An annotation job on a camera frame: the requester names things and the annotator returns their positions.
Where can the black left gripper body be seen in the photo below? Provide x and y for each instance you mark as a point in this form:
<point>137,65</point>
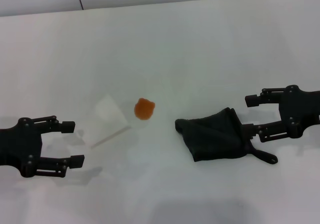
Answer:
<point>22,146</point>

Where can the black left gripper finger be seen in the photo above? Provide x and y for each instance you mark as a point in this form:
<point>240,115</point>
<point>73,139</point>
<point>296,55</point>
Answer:
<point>76,161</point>
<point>67,127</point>

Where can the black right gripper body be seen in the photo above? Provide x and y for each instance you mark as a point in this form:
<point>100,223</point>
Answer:
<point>297,113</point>

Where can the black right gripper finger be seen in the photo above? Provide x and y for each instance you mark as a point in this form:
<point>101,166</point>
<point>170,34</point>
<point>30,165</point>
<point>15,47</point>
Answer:
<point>272,131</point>
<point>253,100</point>

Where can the white paper cup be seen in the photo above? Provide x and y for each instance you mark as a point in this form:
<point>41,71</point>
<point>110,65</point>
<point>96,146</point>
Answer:
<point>110,111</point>

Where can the dark rag with loop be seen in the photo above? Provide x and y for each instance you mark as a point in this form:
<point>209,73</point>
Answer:
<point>212,133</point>

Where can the orange round object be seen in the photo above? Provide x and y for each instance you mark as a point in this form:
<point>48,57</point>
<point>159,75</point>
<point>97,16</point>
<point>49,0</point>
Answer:
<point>144,109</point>

